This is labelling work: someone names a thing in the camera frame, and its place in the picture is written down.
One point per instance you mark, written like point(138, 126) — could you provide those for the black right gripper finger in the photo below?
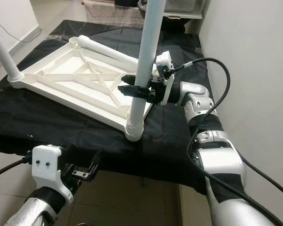
point(129, 78)
point(133, 92)

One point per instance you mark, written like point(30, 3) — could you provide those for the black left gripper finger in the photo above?
point(96, 162)

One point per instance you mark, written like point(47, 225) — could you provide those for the white plastic table leg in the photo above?
point(144, 61)
point(106, 49)
point(5, 59)

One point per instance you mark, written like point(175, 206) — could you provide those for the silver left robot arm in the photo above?
point(40, 212)

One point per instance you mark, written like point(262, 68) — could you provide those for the white plastic children table top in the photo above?
point(61, 75)

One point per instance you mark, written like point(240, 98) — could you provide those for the black tablecloth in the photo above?
point(66, 127)

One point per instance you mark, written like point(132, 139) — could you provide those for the beige table cover cloth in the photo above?
point(111, 14)

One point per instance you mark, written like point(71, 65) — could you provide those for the black wok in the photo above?
point(179, 24)

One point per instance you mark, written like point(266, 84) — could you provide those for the black bag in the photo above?
point(126, 3)

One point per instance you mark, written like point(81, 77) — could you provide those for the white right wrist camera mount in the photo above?
point(164, 61)

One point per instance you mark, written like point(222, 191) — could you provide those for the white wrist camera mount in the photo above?
point(50, 162)
point(164, 61)

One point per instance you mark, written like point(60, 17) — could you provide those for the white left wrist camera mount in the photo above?
point(50, 162)

